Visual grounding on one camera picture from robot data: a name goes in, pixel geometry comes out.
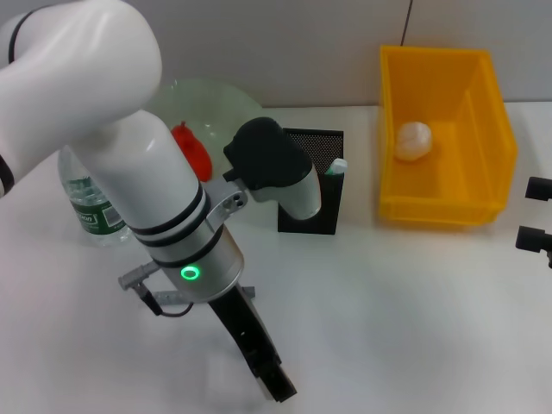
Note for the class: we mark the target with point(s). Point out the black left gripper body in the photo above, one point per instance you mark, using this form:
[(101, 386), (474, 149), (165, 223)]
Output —
[(241, 328)]

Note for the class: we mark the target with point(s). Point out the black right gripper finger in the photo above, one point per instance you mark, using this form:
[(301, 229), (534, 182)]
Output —
[(532, 238), (539, 188)]

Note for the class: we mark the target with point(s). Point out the clear plastic water bottle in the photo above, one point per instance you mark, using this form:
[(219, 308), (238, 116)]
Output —
[(92, 220)]

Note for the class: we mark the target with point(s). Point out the grey marker pen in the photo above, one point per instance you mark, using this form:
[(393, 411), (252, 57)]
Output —
[(168, 296)]

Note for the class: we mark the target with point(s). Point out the red-orange fruit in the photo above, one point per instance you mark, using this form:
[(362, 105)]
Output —
[(194, 148)]

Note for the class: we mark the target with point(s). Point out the white paper ball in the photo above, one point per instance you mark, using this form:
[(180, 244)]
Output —
[(414, 140)]

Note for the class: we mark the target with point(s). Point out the green glass fruit plate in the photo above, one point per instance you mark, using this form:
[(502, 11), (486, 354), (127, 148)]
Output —
[(215, 108)]

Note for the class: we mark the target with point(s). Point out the black mesh pen holder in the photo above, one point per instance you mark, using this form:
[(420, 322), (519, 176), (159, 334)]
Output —
[(332, 202)]

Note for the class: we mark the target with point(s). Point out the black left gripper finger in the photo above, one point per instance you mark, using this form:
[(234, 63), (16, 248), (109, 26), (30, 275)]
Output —
[(278, 384)]

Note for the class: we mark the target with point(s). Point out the green utility knife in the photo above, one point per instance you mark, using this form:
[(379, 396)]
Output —
[(337, 166)]

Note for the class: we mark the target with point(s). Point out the yellow plastic bin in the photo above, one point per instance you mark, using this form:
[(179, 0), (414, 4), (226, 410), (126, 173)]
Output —
[(431, 86)]

